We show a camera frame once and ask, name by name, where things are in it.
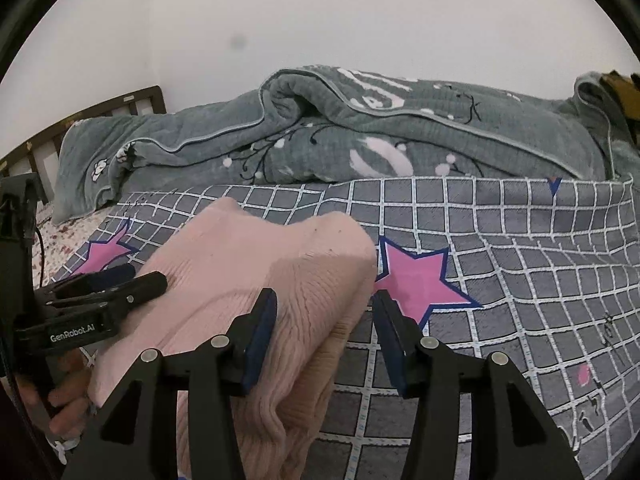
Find dark wooden headboard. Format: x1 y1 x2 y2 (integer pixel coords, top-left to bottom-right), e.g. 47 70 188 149
0 86 168 201

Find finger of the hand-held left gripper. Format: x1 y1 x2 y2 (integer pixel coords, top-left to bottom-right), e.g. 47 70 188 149
50 266 137 295
37 271 169 312

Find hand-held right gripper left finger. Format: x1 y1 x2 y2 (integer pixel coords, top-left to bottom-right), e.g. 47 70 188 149
60 287 278 480

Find pink knitted sweater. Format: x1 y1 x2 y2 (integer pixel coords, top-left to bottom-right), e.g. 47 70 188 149
89 196 377 480

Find grey checked blanket pink stars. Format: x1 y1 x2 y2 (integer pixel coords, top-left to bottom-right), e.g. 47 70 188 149
47 176 640 480

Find floral bed sheet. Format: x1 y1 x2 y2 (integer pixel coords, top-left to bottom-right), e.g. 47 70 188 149
30 210 126 291

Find grey-green quilted duvet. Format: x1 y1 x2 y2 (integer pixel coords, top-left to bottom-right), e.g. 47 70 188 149
51 64 636 226

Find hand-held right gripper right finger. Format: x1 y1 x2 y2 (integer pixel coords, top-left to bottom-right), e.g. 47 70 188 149
372 290 586 480

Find black cable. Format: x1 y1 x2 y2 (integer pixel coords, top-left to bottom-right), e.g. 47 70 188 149
33 227 49 288

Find person's left hand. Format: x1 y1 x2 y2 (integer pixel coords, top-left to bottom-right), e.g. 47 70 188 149
22 350 96 441

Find camouflage cloth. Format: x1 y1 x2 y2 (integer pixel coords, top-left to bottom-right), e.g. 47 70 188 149
597 71 640 143

